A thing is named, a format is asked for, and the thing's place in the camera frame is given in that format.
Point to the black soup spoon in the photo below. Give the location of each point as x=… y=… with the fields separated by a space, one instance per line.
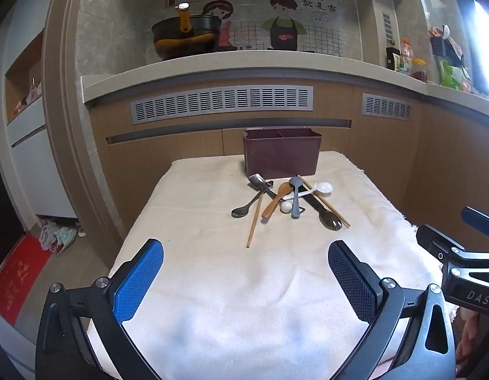
x=240 y=212

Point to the wooden spoon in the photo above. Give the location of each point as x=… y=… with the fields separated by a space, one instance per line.
x=284 y=189

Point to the green plastic bag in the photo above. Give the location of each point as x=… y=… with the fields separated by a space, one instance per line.
x=451 y=77

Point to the white ceramic spoon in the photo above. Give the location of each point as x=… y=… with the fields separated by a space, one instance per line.
x=324 y=188

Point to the crumpled cloth on floor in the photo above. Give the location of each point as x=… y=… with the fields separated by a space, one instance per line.
x=56 y=239

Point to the metal smiley spoon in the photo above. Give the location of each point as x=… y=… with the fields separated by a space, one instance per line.
x=258 y=182

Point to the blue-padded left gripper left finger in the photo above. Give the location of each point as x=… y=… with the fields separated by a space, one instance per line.
x=63 y=349

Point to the small grey vent grille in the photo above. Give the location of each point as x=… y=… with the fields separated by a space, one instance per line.
x=379 y=106

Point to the white round-headed spoon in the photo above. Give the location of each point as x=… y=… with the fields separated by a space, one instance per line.
x=286 y=207

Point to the yellow-lid chili jar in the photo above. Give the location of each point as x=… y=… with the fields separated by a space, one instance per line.
x=418 y=69

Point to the wooden chopstick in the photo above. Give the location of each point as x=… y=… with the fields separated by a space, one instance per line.
x=255 y=217
x=327 y=204

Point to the orange-cap drink bottle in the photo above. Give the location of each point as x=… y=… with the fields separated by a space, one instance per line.
x=406 y=57

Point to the black wall utensil rack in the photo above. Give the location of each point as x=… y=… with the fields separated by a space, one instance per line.
x=443 y=45

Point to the dark soy sauce bottle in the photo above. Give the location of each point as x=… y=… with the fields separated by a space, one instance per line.
x=393 y=58

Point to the dark translucent long spoon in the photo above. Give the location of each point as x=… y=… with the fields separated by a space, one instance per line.
x=328 y=218

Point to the maroon plastic utensil holder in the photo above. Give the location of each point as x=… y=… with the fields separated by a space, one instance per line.
x=281 y=152

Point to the red floor mat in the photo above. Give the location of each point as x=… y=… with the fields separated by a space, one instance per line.
x=18 y=274

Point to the large grey vent grille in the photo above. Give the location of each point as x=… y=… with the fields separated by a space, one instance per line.
x=216 y=100

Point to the black wok with orange handle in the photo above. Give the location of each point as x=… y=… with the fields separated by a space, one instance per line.
x=185 y=34

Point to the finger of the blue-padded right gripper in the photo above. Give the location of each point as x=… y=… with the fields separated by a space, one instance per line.
x=426 y=350

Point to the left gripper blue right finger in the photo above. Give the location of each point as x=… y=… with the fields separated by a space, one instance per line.
x=476 y=219

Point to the white towel table cover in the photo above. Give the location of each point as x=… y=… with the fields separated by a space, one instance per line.
x=237 y=299

